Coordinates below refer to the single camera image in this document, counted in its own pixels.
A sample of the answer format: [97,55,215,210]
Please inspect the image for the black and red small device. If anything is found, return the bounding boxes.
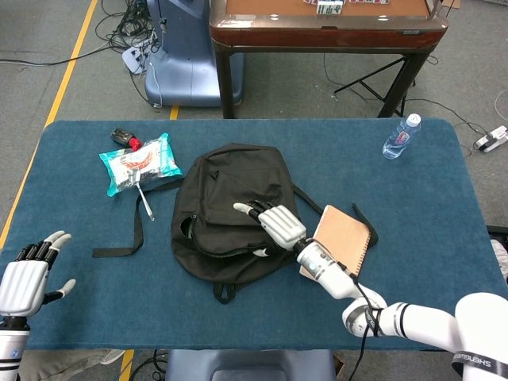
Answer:
[110,127,143,151]

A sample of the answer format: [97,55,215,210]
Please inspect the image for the brown spiral notebook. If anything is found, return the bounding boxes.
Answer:
[298,204,372,279]

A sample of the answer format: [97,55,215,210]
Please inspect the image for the blue machine base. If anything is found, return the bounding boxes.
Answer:
[144,0,245,107]

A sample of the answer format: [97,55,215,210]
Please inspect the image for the brown mahjong table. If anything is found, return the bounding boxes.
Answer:
[209,0,449,119]

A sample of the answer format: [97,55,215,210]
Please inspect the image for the khaki fabric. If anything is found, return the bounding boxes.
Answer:
[19,348,126,381]

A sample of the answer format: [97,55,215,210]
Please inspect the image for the white pen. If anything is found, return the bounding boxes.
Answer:
[134,180,156,222]

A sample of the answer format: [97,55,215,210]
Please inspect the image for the black backpack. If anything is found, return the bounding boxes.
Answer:
[91,142,379,306]

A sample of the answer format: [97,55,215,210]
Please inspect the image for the white mahjong tile row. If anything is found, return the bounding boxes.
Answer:
[316,1,344,16]

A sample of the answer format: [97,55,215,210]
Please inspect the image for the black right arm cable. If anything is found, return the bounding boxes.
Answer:
[337,260,384,381]

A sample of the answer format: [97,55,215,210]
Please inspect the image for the white power strip with plugs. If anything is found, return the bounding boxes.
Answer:
[121,37,156,75]

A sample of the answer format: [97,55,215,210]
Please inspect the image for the blue table cloth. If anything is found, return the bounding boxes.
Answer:
[0,117,508,353]

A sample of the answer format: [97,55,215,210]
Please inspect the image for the thin black floor cable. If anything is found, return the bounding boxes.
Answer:
[323,53,487,158]

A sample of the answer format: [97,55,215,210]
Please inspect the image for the white and red shoe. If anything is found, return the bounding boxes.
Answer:
[490,237,508,283]

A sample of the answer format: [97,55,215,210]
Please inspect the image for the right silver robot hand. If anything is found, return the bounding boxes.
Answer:
[233,201,308,258]

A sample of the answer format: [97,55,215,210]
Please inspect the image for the white power strip with black plug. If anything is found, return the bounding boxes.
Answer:
[475,125,508,153]

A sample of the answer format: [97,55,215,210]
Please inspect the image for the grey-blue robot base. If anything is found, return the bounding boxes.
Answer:
[164,348,337,381]

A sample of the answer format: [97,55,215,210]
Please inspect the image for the tangled black cable bundle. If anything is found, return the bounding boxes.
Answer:
[94,0,160,52]

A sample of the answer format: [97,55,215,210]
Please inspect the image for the teal wet wipes pack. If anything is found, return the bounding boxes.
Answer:
[98,132,184,198]

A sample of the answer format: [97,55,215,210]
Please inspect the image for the clear plastic water bottle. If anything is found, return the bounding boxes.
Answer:
[381,113,422,160]

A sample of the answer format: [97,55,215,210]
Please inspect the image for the long black floor cable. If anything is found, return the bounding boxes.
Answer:
[0,42,124,67]

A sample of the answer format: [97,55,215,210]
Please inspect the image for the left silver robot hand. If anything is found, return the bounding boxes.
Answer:
[0,229,77,318]

